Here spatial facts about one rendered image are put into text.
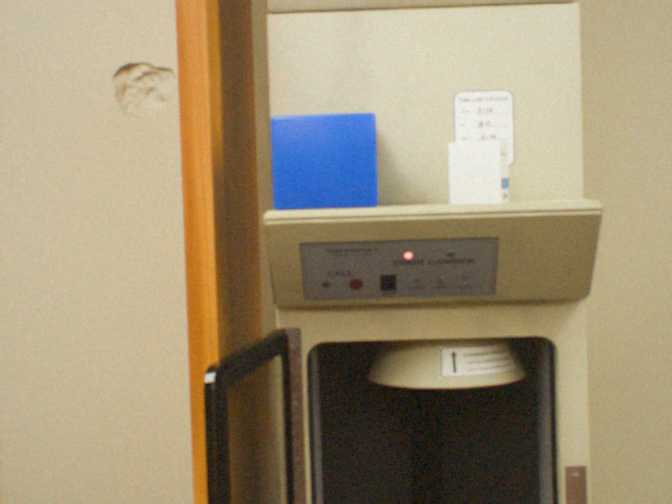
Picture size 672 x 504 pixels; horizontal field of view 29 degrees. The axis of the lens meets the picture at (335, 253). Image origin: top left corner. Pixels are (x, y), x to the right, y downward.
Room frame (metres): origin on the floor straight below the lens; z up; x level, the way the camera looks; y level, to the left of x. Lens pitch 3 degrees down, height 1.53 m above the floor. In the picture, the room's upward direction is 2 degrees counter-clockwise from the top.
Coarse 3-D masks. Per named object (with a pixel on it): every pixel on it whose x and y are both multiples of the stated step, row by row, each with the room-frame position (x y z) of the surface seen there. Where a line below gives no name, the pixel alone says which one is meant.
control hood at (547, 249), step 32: (288, 224) 1.23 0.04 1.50; (320, 224) 1.24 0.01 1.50; (352, 224) 1.24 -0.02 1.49; (384, 224) 1.24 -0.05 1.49; (416, 224) 1.24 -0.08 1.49; (448, 224) 1.24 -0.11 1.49; (480, 224) 1.24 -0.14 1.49; (512, 224) 1.24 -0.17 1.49; (544, 224) 1.24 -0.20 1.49; (576, 224) 1.23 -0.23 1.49; (288, 256) 1.27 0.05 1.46; (512, 256) 1.27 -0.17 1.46; (544, 256) 1.27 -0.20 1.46; (576, 256) 1.27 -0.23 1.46; (288, 288) 1.30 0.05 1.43; (512, 288) 1.30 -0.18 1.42; (544, 288) 1.30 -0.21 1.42; (576, 288) 1.30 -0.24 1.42
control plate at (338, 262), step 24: (408, 240) 1.25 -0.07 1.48; (432, 240) 1.25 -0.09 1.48; (456, 240) 1.25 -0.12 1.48; (480, 240) 1.25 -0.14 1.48; (312, 264) 1.27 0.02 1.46; (336, 264) 1.27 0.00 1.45; (360, 264) 1.27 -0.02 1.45; (384, 264) 1.27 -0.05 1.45; (408, 264) 1.27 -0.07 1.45; (432, 264) 1.27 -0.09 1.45; (456, 264) 1.27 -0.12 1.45; (480, 264) 1.27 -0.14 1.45; (312, 288) 1.30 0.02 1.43; (336, 288) 1.30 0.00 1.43; (408, 288) 1.30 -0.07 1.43; (432, 288) 1.30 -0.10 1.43; (456, 288) 1.30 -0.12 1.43; (480, 288) 1.30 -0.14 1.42
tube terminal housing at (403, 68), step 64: (320, 64) 1.35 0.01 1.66; (384, 64) 1.34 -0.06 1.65; (448, 64) 1.34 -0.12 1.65; (512, 64) 1.34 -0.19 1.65; (576, 64) 1.34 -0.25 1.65; (384, 128) 1.34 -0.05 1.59; (448, 128) 1.34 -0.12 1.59; (576, 128) 1.34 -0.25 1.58; (384, 192) 1.34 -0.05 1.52; (448, 192) 1.34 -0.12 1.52; (512, 192) 1.34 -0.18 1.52; (576, 192) 1.34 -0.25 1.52; (320, 320) 1.35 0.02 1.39; (384, 320) 1.34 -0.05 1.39; (448, 320) 1.34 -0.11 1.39; (512, 320) 1.34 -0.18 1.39; (576, 320) 1.34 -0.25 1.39; (576, 384) 1.34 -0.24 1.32; (576, 448) 1.34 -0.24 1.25
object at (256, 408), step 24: (264, 336) 1.24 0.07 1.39; (240, 384) 1.12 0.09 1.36; (264, 384) 1.22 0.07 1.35; (240, 408) 1.12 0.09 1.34; (264, 408) 1.21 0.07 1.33; (240, 432) 1.11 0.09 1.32; (264, 432) 1.21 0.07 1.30; (240, 456) 1.11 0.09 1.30; (264, 456) 1.21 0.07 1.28; (240, 480) 1.11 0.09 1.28; (264, 480) 1.20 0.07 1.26
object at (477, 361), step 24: (384, 360) 1.41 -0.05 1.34; (408, 360) 1.38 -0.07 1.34; (432, 360) 1.37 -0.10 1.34; (456, 360) 1.36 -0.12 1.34; (480, 360) 1.37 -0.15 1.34; (504, 360) 1.39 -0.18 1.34; (384, 384) 1.39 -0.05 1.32; (408, 384) 1.37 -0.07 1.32; (432, 384) 1.36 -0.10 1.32; (456, 384) 1.35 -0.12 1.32; (480, 384) 1.36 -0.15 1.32
